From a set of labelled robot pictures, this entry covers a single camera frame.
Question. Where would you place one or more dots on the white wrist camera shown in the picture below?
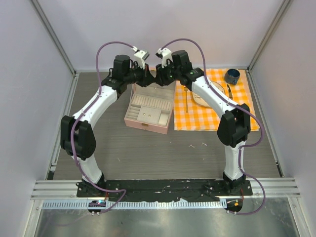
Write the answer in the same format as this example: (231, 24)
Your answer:
(165, 55)
(140, 56)

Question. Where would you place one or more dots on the pink jewelry box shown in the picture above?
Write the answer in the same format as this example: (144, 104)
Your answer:
(154, 100)

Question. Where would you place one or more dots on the aluminium frame rail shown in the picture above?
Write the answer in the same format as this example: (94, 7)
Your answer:
(65, 189)

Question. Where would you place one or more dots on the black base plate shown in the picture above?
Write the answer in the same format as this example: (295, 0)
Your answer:
(164, 190)

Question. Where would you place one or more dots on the bird pattern plate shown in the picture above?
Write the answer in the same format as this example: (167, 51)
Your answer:
(200, 101)

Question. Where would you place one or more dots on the gold fork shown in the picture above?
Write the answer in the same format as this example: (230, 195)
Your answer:
(186, 99)

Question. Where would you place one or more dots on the white slotted cable duct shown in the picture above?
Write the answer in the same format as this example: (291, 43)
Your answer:
(99, 204)

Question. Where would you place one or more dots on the dark blue mug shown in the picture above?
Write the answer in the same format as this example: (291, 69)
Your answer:
(232, 76)

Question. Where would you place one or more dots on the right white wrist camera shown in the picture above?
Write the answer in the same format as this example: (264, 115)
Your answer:
(165, 55)

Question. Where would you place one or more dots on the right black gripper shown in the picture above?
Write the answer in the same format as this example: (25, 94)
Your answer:
(160, 75)

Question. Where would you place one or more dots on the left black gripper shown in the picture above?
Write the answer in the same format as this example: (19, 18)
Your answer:
(147, 78)

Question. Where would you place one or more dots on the orange checkered cloth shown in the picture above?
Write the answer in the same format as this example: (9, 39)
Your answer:
(200, 118)

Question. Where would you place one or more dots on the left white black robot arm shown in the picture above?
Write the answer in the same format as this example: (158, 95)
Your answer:
(77, 136)

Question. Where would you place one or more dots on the gold knife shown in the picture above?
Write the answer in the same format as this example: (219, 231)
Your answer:
(230, 92)

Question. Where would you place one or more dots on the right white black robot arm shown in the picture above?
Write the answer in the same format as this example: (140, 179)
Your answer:
(234, 125)

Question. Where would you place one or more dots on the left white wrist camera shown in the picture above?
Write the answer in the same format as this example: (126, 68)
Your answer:
(140, 56)

